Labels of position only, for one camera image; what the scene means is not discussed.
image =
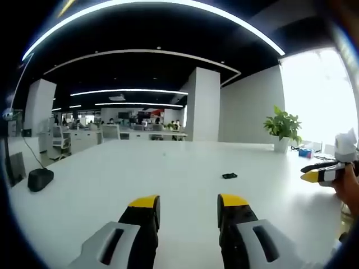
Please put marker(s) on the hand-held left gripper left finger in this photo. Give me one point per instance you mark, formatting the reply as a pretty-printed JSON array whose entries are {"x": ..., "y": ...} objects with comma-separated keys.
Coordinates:
[{"x": 140, "y": 235}]

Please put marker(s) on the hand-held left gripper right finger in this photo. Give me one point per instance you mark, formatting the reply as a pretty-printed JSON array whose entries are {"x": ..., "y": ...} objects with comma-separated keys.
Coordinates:
[{"x": 238, "y": 235}]

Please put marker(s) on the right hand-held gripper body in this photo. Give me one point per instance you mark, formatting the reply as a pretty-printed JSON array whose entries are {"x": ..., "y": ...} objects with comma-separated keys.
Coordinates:
[{"x": 346, "y": 147}]

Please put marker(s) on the black plastic buckle pronged part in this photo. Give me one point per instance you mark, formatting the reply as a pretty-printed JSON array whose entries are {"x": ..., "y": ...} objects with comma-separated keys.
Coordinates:
[{"x": 226, "y": 176}]

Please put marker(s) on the person's right hand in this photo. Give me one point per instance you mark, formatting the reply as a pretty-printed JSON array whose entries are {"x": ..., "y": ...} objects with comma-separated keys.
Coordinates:
[{"x": 350, "y": 187}]

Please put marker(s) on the blue box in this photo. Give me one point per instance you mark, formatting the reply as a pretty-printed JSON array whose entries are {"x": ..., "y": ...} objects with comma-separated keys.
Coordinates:
[{"x": 305, "y": 153}]

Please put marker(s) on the potted green plant white pot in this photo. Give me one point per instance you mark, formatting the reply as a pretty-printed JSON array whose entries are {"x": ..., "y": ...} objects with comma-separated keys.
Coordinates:
[{"x": 283, "y": 126}]

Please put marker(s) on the long white office desk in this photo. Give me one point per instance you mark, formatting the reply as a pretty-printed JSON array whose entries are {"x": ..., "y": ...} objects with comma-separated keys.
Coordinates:
[{"x": 160, "y": 135}]

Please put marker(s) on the white mesh office chair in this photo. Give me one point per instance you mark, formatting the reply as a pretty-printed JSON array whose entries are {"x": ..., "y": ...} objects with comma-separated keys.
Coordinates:
[
  {"x": 61, "y": 140},
  {"x": 110, "y": 131}
]

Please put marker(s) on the black computer mouse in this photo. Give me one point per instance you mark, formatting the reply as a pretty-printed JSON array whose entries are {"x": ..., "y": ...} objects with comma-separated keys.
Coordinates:
[{"x": 40, "y": 180}]

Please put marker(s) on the grey flat panel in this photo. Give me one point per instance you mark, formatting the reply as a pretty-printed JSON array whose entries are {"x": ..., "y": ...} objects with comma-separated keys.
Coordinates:
[{"x": 19, "y": 168}]

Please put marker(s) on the long ceiling light strip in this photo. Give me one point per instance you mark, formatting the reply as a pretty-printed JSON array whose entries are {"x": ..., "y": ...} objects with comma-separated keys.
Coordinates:
[{"x": 252, "y": 30}]

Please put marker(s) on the black stand with device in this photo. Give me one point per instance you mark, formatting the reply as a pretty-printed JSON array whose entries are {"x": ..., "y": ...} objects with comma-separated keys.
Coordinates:
[{"x": 8, "y": 157}]

